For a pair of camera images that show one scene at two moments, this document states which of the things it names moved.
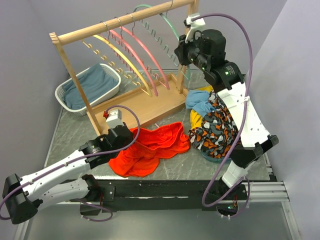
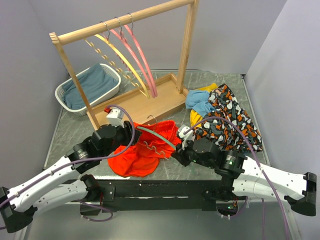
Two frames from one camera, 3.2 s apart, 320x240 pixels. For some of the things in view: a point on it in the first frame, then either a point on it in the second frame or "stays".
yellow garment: x=196 y=120 stays
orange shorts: x=141 y=159 stays
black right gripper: x=180 y=51 to x=180 y=155
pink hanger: x=162 y=79 to x=149 y=74
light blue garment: x=197 y=100 stays
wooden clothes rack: x=120 y=113 stays
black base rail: x=149 y=195 stays
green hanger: x=157 y=38 to x=158 y=134
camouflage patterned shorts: x=218 y=133 stays
